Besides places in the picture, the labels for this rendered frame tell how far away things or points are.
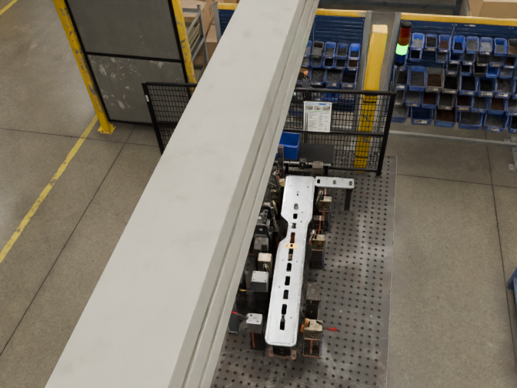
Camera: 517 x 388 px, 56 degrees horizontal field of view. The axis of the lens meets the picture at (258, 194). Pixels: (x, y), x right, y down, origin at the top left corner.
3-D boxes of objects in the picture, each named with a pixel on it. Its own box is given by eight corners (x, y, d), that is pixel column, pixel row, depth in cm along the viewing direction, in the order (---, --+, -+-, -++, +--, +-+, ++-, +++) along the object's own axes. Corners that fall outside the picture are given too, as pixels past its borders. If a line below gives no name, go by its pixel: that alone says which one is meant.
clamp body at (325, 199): (330, 233, 370) (333, 204, 344) (315, 232, 372) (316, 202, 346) (331, 224, 376) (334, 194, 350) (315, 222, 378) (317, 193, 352)
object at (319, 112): (331, 133, 380) (333, 101, 357) (301, 132, 383) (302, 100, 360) (331, 132, 381) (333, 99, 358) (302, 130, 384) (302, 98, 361)
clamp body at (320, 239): (324, 272, 348) (327, 243, 322) (307, 270, 349) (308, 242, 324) (325, 261, 354) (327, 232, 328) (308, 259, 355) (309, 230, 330)
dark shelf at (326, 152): (333, 166, 376) (333, 163, 374) (220, 159, 388) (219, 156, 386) (334, 147, 390) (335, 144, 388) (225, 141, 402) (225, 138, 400)
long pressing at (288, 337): (300, 348, 280) (300, 347, 279) (261, 343, 283) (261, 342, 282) (315, 177, 371) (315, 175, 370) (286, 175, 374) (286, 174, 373)
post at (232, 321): (238, 333, 319) (232, 299, 287) (228, 332, 320) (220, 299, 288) (241, 322, 324) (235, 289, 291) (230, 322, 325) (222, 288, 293)
